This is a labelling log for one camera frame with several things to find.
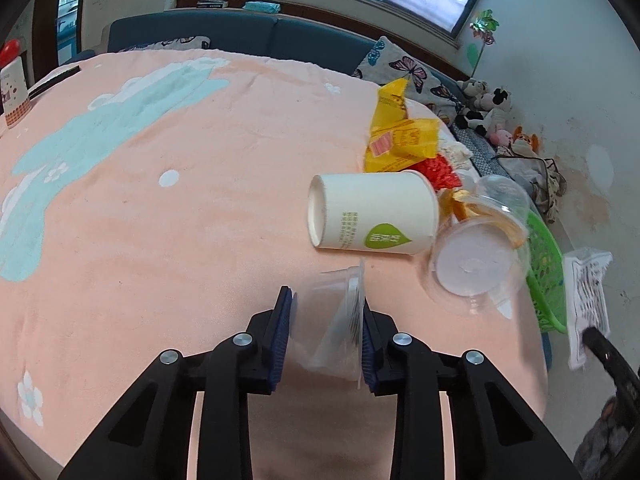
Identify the blue sofa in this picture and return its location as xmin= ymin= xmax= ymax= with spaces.
xmin=75 ymin=14 xmax=466 ymax=111

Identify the colourful pinwheel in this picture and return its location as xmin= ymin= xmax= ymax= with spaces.
xmin=469 ymin=9 xmax=501 ymax=73

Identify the yellow snack wrapper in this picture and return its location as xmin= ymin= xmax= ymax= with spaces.
xmin=369 ymin=78 xmax=412 ymax=136

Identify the white tissue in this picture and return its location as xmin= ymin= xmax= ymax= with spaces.
xmin=437 ymin=140 xmax=473 ymax=168

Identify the orange snack wrapper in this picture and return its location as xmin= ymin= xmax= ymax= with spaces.
xmin=437 ymin=187 xmax=483 ymax=223

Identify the yellow wrapper red label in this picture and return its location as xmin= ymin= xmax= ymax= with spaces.
xmin=364 ymin=117 xmax=441 ymax=173

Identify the black white cow plush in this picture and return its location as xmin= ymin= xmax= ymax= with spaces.
xmin=452 ymin=88 xmax=511 ymax=136

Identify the white printed paper bag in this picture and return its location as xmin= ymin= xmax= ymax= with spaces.
xmin=562 ymin=247 xmax=613 ymax=372

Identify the clear plastic cup white lid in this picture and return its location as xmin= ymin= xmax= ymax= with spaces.
xmin=422 ymin=175 xmax=532 ymax=317

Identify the small clear plastic cup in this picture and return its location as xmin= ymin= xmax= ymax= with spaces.
xmin=291 ymin=258 xmax=367 ymax=391

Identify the person's right hand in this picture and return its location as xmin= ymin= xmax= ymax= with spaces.
xmin=574 ymin=396 xmax=635 ymax=480

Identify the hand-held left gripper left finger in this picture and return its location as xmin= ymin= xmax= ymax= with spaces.
xmin=57 ymin=286 xmax=293 ymax=480

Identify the grey white plush toy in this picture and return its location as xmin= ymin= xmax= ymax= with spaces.
xmin=460 ymin=80 xmax=490 ymax=107

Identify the orange fox plush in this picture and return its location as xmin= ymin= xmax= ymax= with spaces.
xmin=510 ymin=127 xmax=542 ymax=155

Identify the large butterfly print pillow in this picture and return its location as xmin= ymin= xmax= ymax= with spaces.
xmin=352 ymin=36 xmax=441 ymax=103

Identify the white patterned mug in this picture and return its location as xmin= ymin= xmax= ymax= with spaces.
xmin=0 ymin=56 xmax=34 ymax=128

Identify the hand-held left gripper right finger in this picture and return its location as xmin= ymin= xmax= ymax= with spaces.
xmin=361 ymin=297 xmax=583 ymax=480

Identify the white paper cup green leaf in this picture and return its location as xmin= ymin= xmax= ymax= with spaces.
xmin=306 ymin=170 xmax=440 ymax=257

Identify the grey patterned seat cover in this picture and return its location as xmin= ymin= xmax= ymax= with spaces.
xmin=450 ymin=125 xmax=512 ymax=177

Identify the red round object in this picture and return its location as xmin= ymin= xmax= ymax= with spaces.
xmin=0 ymin=39 xmax=22 ymax=67

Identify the green plastic basket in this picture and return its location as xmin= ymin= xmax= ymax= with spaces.
xmin=525 ymin=210 xmax=568 ymax=335

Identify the red snack wrapper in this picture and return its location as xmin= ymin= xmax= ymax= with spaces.
xmin=412 ymin=155 xmax=461 ymax=191

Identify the beige cloth bag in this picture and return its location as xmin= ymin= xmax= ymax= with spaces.
xmin=495 ymin=155 xmax=568 ymax=223

